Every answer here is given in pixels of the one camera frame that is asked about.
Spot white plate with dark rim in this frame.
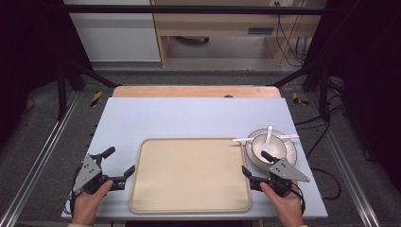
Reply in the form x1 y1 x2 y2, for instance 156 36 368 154
245 128 298 173

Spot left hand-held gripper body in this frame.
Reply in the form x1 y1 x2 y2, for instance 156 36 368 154
72 153 127 196

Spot black curtain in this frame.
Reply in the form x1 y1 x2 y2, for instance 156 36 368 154
304 0 401 193
0 0 94 149

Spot yellow black floor tape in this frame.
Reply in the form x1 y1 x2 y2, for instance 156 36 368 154
291 92 310 107
90 91 103 108

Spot beige rectangular tray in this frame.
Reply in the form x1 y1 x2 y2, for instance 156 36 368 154
128 137 253 215

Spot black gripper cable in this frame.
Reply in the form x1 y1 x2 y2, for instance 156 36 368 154
64 171 79 218
289 181 307 216

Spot black floor cable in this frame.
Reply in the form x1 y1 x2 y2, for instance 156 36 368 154
294 103 344 201

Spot person's right hand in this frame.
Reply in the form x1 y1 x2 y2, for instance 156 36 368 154
259 182 305 226

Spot white chopstick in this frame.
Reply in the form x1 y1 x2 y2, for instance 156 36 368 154
232 133 301 144

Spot white ceramic bowl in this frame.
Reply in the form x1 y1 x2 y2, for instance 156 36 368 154
251 133 288 165

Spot black chair wheel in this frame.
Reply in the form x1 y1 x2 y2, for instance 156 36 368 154
174 35 211 44

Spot white cabinet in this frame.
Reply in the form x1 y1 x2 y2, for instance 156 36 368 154
63 0 162 62

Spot light wooden desk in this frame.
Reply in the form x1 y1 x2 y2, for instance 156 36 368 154
150 0 327 68

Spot black metal crossbar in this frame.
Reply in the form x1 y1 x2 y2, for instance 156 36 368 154
62 4 326 15

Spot person's left hand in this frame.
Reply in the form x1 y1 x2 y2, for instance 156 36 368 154
71 179 113 226

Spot wooden table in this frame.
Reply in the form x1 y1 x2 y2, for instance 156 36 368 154
112 85 283 98

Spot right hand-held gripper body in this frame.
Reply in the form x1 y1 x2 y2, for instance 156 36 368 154
250 158 311 199

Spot pale blue table board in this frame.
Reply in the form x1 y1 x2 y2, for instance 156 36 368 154
61 96 329 220

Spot black hanging cables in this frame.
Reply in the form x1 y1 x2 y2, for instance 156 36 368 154
273 1 309 68

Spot black metal stand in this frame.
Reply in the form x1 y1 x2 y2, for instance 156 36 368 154
270 60 333 124
56 59 122 121

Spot aluminium floor rail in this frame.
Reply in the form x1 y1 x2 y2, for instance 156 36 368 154
306 93 382 227
0 91 81 227

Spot white ceramic spoon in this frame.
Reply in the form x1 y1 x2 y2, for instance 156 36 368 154
260 125 274 156

